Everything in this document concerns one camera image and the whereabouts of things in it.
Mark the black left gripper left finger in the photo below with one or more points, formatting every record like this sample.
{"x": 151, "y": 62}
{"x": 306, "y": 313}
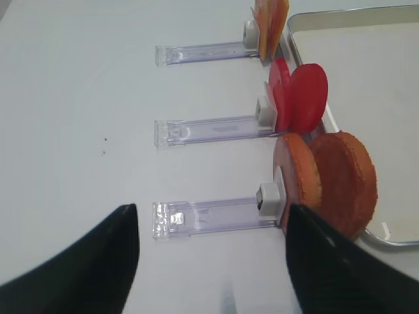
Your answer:
{"x": 93, "y": 275}

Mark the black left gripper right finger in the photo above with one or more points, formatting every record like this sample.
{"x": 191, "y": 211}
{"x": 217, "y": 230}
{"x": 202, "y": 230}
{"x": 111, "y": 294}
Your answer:
{"x": 331, "y": 274}

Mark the bun slice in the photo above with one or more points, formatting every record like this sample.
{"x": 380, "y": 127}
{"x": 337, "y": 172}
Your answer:
{"x": 300, "y": 174}
{"x": 349, "y": 183}

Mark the red tomato slice front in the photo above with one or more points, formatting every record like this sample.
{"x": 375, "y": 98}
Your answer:
{"x": 309, "y": 91}

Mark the red tomato slice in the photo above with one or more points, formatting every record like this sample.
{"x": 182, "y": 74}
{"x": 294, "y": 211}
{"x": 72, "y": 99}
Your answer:
{"x": 309, "y": 91}
{"x": 280, "y": 84}

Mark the red tomato slice back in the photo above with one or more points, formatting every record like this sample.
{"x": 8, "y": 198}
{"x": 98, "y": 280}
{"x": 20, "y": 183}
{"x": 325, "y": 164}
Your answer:
{"x": 280, "y": 84}

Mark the clear pusher track cheese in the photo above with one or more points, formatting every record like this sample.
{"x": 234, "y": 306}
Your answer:
{"x": 246, "y": 48}

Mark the orange cheese slice front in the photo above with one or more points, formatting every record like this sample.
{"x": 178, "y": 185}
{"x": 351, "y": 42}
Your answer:
{"x": 272, "y": 18}

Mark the orange cheese slice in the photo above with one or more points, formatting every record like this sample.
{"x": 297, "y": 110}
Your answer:
{"x": 272, "y": 18}
{"x": 255, "y": 14}

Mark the orange cheese slice back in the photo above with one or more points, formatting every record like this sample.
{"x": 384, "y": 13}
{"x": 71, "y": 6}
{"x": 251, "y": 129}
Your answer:
{"x": 255, "y": 14}

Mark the clear pusher track bun bottoms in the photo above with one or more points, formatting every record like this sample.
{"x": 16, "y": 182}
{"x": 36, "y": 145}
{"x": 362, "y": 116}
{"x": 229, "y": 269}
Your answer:
{"x": 188, "y": 218}

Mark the bun bottom slice in holder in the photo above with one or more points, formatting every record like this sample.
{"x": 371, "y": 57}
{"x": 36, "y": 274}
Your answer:
{"x": 300, "y": 174}

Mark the clear pusher track tomatoes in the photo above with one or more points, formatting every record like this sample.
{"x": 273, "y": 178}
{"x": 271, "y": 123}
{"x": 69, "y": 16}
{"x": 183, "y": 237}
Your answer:
{"x": 182, "y": 132}

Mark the white metal tray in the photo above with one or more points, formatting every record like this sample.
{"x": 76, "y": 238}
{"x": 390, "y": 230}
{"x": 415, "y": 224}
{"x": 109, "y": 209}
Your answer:
{"x": 370, "y": 57}

